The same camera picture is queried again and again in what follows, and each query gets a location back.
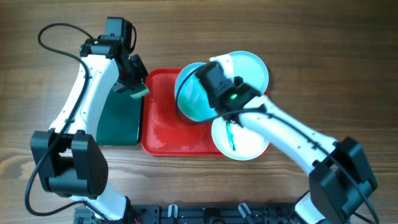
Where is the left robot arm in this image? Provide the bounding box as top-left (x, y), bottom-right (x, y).
top-left (30, 17), bottom-right (149, 223)

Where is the red plastic tray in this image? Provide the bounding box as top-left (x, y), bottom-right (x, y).
top-left (141, 68), bottom-right (223, 157)

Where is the dark green tray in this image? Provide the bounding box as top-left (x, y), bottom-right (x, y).
top-left (96, 90), bottom-right (143, 146)

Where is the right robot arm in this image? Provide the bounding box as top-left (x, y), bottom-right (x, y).
top-left (193, 56), bottom-right (379, 223)

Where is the white plate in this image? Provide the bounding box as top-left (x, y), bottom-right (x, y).
top-left (174, 62), bottom-right (218, 121)
top-left (210, 50), bottom-right (269, 97)
top-left (211, 118), bottom-right (270, 161)

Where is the green yellow sponge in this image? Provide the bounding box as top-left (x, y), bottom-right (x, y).
top-left (130, 82), bottom-right (149, 99)

